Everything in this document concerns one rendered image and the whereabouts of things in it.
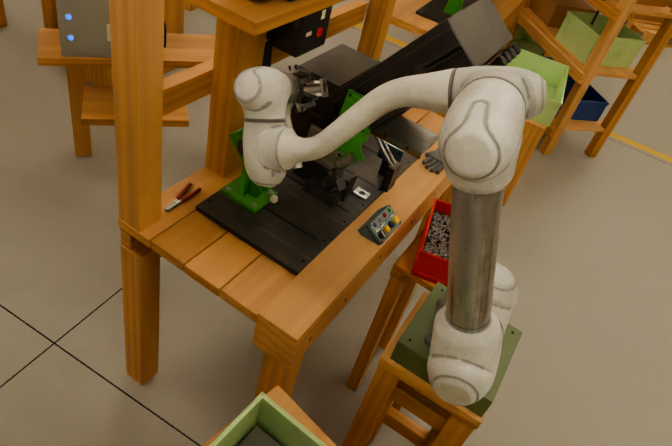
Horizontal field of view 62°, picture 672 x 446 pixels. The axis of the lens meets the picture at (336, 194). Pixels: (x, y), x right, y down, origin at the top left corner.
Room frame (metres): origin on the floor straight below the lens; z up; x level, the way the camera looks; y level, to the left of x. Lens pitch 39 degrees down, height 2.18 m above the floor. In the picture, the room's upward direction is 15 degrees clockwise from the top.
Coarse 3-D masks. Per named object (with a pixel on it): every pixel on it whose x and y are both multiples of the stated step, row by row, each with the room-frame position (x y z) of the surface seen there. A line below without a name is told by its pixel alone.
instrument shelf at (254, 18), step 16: (192, 0) 1.48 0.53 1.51; (208, 0) 1.46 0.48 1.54; (224, 0) 1.48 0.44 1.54; (240, 0) 1.51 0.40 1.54; (256, 0) 1.54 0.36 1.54; (272, 0) 1.57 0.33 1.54; (304, 0) 1.64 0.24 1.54; (320, 0) 1.68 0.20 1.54; (336, 0) 1.78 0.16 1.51; (224, 16) 1.44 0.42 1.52; (240, 16) 1.42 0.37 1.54; (256, 16) 1.44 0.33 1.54; (272, 16) 1.47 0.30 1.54; (288, 16) 1.53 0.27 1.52; (256, 32) 1.40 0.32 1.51
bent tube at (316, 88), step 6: (318, 84) 1.51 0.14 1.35; (324, 84) 1.52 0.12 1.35; (306, 90) 1.50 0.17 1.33; (312, 90) 1.50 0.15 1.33; (318, 90) 1.49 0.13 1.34; (324, 90) 1.51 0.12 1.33; (324, 96) 1.48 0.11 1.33; (288, 108) 1.49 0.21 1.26; (288, 114) 1.48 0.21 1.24; (288, 120) 1.47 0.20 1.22; (288, 126) 1.46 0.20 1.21; (300, 162) 1.41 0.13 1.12; (294, 168) 1.40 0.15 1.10
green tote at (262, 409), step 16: (256, 400) 0.70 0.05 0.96; (272, 400) 0.71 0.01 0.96; (240, 416) 0.65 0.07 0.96; (256, 416) 0.70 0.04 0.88; (272, 416) 0.69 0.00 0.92; (288, 416) 0.68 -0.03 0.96; (224, 432) 0.60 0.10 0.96; (240, 432) 0.65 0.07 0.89; (272, 432) 0.69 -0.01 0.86; (288, 432) 0.67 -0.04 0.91; (304, 432) 0.65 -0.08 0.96
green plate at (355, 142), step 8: (352, 96) 1.67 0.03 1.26; (360, 96) 1.66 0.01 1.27; (344, 104) 1.66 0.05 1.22; (352, 104) 1.66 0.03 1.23; (368, 128) 1.62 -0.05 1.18; (360, 136) 1.61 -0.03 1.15; (368, 136) 1.67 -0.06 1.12; (344, 144) 1.61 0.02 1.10; (352, 144) 1.61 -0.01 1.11; (360, 144) 1.60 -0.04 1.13; (344, 152) 1.60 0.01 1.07
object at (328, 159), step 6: (312, 126) 1.68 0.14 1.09; (312, 132) 1.68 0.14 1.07; (318, 132) 1.67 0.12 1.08; (336, 150) 1.63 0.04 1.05; (324, 156) 1.64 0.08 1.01; (330, 156) 1.62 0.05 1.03; (336, 156) 1.62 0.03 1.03; (318, 162) 1.63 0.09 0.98; (324, 162) 1.63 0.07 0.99; (330, 162) 1.62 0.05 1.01; (330, 168) 1.61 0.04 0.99; (342, 174) 1.59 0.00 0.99
